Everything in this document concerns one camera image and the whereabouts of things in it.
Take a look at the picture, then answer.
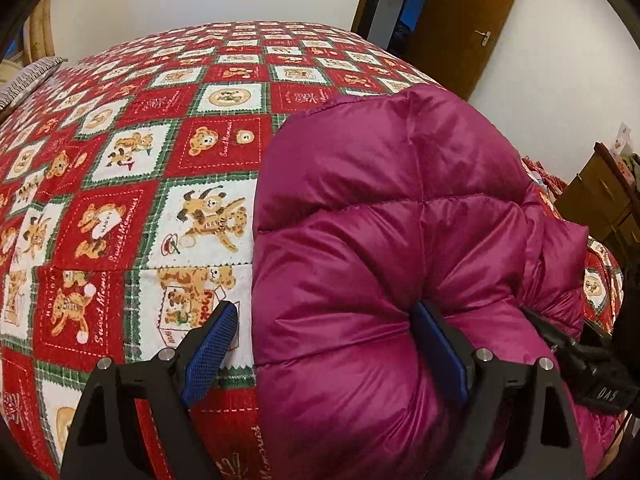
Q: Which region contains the red bear-print bed blanket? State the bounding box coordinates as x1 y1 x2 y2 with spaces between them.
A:
0 21 626 480

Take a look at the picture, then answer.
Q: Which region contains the beige wooden headboard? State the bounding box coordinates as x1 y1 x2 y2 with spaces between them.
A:
0 0 56 83

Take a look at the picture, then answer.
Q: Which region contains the brown wooden door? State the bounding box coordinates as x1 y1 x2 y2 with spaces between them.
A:
417 0 528 102

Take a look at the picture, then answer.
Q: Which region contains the magenta puffer jacket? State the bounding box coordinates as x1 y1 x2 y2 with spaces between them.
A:
250 84 621 480

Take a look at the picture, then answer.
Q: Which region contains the striped pillow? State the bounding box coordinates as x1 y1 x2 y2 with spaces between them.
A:
0 56 68 111

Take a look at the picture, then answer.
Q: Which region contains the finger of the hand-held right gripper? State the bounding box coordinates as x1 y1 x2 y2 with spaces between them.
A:
522 307 583 361

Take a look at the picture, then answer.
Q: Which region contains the brown door frame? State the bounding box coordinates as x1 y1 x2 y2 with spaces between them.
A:
350 0 436 56

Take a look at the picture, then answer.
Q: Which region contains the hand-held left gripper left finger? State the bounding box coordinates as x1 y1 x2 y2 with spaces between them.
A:
60 300 239 480

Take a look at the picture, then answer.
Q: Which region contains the white paper card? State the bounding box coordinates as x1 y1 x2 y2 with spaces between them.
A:
612 121 633 153

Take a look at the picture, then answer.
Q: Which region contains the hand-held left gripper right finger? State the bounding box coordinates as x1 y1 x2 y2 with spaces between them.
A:
411 300 586 480

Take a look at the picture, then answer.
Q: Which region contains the wooden cabinet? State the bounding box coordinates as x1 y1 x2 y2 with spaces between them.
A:
555 141 640 261

